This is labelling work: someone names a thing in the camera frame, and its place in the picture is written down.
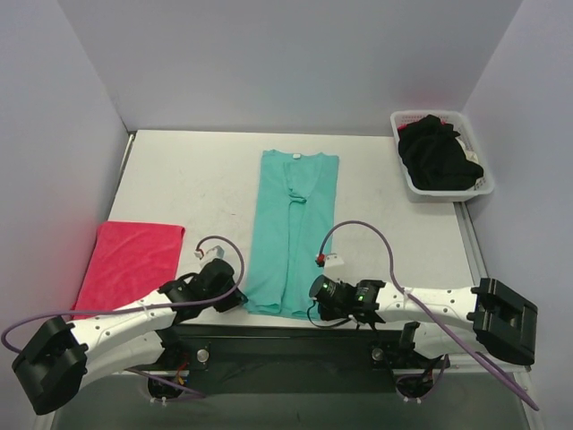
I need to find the folded pink t shirt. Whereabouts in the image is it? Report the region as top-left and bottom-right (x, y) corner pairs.
(73, 221), (185, 311)

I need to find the white plastic laundry basket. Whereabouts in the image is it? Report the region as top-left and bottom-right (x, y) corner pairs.
(390, 110), (493, 202)

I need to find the aluminium right side rail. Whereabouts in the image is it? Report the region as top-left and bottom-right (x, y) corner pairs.
(456, 201), (511, 337)

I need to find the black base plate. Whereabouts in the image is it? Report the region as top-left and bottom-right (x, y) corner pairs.
(139, 322), (449, 395)

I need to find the teal t shirt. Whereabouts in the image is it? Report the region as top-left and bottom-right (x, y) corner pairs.
(245, 150), (339, 319)

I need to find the black t shirt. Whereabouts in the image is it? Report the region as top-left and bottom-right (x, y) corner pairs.
(398, 115), (484, 191)

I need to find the aluminium left side rail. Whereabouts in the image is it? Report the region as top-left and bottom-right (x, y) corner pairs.
(115, 132), (136, 189)

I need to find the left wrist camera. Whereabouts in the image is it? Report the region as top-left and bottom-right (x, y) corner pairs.
(193, 245), (225, 263)

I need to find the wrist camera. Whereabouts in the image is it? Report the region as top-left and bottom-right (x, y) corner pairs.
(193, 245), (225, 263)
(315, 253), (345, 270)

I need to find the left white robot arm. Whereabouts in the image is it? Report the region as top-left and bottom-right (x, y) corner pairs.
(12, 258), (244, 416)

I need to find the aluminium rail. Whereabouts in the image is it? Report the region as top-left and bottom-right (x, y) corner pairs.
(115, 132), (136, 189)
(456, 201), (511, 337)
(49, 333), (532, 376)

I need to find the aluminium front rail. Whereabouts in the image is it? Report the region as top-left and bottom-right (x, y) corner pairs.
(49, 333), (532, 376)

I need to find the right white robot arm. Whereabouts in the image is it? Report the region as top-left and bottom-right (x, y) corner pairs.
(309, 275), (538, 366)

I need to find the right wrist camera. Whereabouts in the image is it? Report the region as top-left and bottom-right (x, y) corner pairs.
(315, 253), (345, 270)

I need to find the white garment in basket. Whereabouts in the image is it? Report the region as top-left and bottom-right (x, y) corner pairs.
(456, 137), (480, 165)

